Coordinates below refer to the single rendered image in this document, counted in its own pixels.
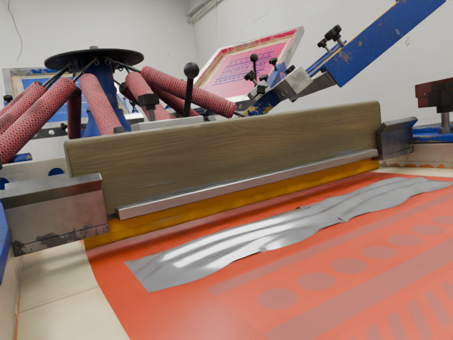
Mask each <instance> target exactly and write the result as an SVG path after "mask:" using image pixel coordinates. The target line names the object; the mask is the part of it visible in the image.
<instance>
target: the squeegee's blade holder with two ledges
mask: <svg viewBox="0 0 453 340"><path fill-rule="evenodd" d="M377 156H378V150H377V149H367V150H362V151H359V152H353V153H350V154H344V155H341V156H337V157H332V158H329V159H324V160H320V161H315V162H311V163H306V164H302V165H297V166H294V167H289V168H285V169H280V170H276V171H271V172H267V173H262V174H259V175H253V176H250V177H244V178H241V179H236V180H233V181H227V182H224V183H218V184H215V185H212V186H206V187H203V188H198V189H194V190H189V191H186V192H180V193H177V194H171V195H168V196H163V197H160V198H154V199H151V200H145V201H142V202H136V203H133V204H128V205H125V206H119V207H116V213H117V218H118V219H119V220H120V221H123V220H126V219H131V218H134V217H139V216H142V215H147V214H150V213H155V212H158V211H162V210H166V209H170V208H175V207H178V206H183V205H186V204H191V203H194V202H199V201H201V200H206V199H209V198H214V197H217V196H222V195H225V194H230V193H233V192H238V191H241V190H246V189H249V188H254V187H258V186H262V185H266V184H269V183H274V182H277V181H282V180H285V179H290V178H293V177H298V176H301V175H306V174H309V173H314V172H317V171H322V170H325V169H330V168H333V167H338V166H341V165H346V164H349V163H354V162H357V161H362V160H365V159H370V158H373V157H377Z"/></svg>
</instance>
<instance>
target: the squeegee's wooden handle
mask: <svg viewBox="0 0 453 340"><path fill-rule="evenodd" d="M381 124H382V119H381V110H380V103H379V101H377V100H374V101H364V102H358V103H349V104H343V105H333V106H327V107H317V108H312V109H302V110H296V111H286V112H280V113H271V114H265V115H255V116H249V117H239V118H234V119H223V120H218V121H208V122H202V123H193V124H187V125H177V126H171V127H162V128H156V129H150V130H140V131H134V132H124V133H119V134H109V135H103V136H93V137H87V138H78V139H72V140H66V141H65V142H64V144H63V148H64V152H65V159H66V163H67V169H68V173H69V178H72V177H79V176H83V175H91V174H95V173H100V176H101V178H102V193H103V197H104V204H105V208H106V212H107V219H108V220H111V219H116V218H117V213H116V207H119V206H125V205H128V204H133V203H136V202H142V201H145V200H151V199H154V198H160V197H163V196H168V195H171V194H177V193H180V192H186V191H189V190H194V189H198V188H203V187H206V186H212V185H215V184H218V183H224V182H227V181H233V180H236V179H241V178H244V177H250V176H253V175H259V174H262V173H267V172H271V171H276V170H280V169H285V168H289V167H294V166H297V165H302V164H306V163H311V162H315V161H320V160H324V159H329V158H332V157H337V156H341V155H344V154H350V153H353V152H359V151H362V150H367V149H378V144H377V135H376V131H377V129H378V128H379V127H380V126H381Z"/></svg>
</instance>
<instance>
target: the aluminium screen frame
mask: <svg viewBox="0 0 453 340"><path fill-rule="evenodd" d="M379 166H395V167H426V168H442V169H453V142H427V143H414V152H413V153H410V154H406V155H402V156H399V157H394V158H391V159H387V160H384V161H379ZM23 256H24V255H22V256H18V257H15V256H14V252H13V246H12V243H10V247H9V253H8V256H7V262H6V265H5V271H4V274H3V280H2V283H1V285H0V340H17V336H18V318H19V309H20V292H21V282H22V265H23Z"/></svg>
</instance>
